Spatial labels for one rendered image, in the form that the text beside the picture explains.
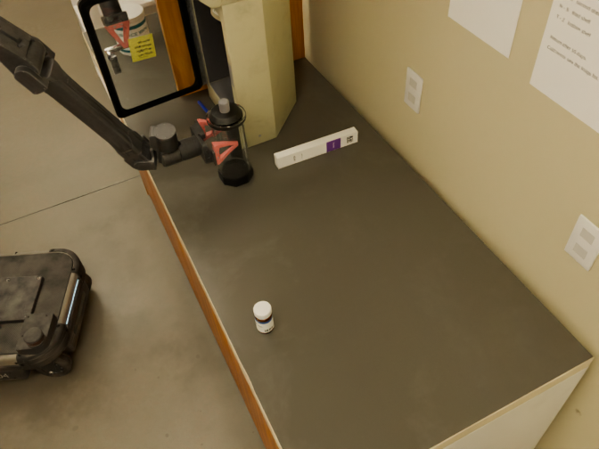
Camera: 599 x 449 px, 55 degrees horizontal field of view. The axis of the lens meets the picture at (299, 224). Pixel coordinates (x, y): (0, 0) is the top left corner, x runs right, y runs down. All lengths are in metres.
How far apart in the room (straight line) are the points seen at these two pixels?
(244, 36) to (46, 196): 1.98
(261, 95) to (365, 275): 0.63
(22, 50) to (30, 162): 2.27
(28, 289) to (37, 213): 0.78
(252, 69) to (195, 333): 1.27
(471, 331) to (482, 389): 0.14
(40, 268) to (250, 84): 1.37
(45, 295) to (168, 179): 0.98
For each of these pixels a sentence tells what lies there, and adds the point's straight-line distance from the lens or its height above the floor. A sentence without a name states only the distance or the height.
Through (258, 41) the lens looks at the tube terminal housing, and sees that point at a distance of 1.64.
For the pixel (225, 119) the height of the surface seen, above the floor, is 1.18.
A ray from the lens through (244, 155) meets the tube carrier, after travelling 1.64.
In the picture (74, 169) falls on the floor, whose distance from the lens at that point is 3.45.
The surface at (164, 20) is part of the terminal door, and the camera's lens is 1.87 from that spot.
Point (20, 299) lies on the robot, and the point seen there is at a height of 0.26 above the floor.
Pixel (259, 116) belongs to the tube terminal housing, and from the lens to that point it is 1.77.
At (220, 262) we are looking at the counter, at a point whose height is 0.94.
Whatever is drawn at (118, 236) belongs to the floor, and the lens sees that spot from 2.98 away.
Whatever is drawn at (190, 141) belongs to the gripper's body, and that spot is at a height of 1.13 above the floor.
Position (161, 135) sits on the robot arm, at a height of 1.19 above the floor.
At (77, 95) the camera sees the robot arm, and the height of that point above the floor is 1.35.
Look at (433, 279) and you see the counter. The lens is 1.47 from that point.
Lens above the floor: 2.11
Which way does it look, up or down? 48 degrees down
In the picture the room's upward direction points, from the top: 5 degrees counter-clockwise
